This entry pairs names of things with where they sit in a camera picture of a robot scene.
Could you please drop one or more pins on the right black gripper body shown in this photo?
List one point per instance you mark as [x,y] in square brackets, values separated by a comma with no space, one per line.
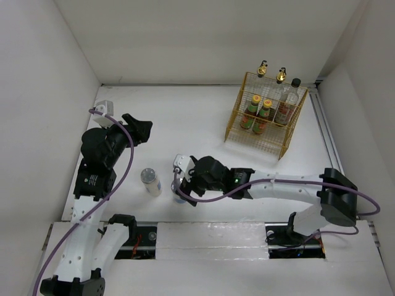
[197,180]

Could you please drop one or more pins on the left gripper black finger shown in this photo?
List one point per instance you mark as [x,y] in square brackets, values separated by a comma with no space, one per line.
[141,132]
[137,124]

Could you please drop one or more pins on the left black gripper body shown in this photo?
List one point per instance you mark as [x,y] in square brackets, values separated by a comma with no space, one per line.
[120,137]

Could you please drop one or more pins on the white shaker silver lid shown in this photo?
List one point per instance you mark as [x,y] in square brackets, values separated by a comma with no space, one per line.
[174,187]
[150,179]

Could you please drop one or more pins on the chili sauce bottle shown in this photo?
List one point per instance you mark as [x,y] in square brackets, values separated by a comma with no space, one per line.
[250,112]
[262,117]

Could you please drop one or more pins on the clear glass cruet gold spout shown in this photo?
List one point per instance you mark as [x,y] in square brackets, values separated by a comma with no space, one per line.
[257,81]

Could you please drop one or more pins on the tall glass cruet dark contents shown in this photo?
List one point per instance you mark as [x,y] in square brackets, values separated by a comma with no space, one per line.
[277,89]

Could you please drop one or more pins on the dark vinegar bottle black cap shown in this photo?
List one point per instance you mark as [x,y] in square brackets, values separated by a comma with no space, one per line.
[288,103]

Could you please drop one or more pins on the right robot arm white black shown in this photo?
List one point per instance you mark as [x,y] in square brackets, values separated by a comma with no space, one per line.
[330,196]

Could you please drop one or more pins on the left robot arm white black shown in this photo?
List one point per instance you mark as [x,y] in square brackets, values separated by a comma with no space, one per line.
[80,260]

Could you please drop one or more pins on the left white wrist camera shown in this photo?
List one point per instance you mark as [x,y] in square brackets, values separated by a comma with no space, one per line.
[105,107]

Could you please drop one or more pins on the black metal base rail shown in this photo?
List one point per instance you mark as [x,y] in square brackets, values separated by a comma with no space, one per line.
[143,244]

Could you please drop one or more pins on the yellow wire rack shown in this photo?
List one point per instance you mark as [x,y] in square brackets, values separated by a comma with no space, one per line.
[275,139]

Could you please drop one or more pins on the aluminium side rail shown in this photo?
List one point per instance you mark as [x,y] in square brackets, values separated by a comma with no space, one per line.
[324,128]

